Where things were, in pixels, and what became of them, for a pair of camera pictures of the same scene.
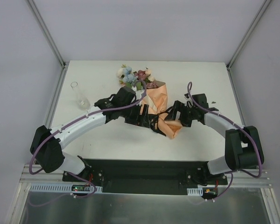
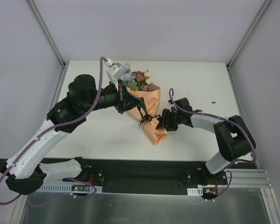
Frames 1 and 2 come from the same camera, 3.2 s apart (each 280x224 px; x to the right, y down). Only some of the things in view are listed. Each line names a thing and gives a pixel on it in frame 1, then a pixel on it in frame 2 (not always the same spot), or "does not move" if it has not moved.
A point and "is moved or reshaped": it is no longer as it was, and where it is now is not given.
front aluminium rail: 31,174 does not move
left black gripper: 144,117 → 122,101
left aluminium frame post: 47,33 does not move
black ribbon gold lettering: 153,119 is moved or reshaped
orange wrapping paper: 156,97 is moved or reshaped
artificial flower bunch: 127,77 is moved or reshaped
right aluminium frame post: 248,33 does not move
